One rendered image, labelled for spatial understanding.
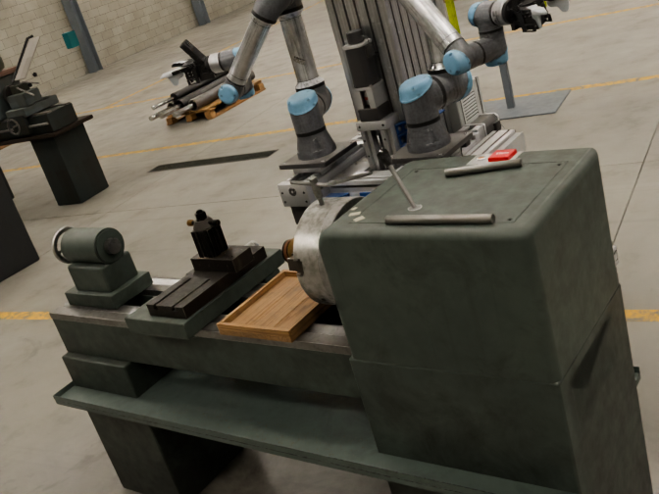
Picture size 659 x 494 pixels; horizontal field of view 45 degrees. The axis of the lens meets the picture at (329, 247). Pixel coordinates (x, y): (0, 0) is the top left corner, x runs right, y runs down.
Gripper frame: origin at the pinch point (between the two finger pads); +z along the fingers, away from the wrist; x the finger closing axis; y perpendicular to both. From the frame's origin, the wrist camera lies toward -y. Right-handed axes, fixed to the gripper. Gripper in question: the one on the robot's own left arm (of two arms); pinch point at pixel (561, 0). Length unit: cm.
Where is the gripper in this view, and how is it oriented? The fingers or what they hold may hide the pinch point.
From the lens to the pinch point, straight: 236.3
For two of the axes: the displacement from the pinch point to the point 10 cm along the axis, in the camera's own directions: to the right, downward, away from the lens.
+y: 3.8, 8.2, 4.3
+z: 5.3, 1.9, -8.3
